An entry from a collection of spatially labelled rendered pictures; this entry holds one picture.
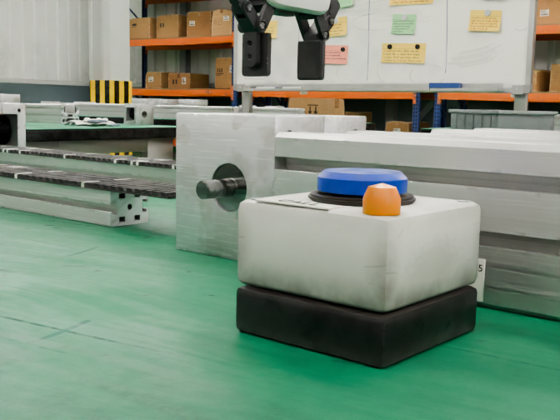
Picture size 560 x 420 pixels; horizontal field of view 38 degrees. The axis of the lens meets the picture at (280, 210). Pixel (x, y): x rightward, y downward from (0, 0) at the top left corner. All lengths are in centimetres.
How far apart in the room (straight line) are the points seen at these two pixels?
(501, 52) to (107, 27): 596
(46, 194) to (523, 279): 45
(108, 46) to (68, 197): 812
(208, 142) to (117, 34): 816
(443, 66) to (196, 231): 305
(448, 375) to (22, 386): 16
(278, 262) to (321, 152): 14
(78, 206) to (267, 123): 26
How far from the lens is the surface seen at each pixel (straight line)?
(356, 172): 35
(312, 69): 83
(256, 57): 76
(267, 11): 77
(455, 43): 355
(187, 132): 55
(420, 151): 44
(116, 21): 870
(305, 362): 33
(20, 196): 79
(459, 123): 276
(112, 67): 862
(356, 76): 374
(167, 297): 43
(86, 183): 68
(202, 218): 54
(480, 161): 42
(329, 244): 32
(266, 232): 34
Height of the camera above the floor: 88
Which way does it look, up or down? 7 degrees down
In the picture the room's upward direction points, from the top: 1 degrees clockwise
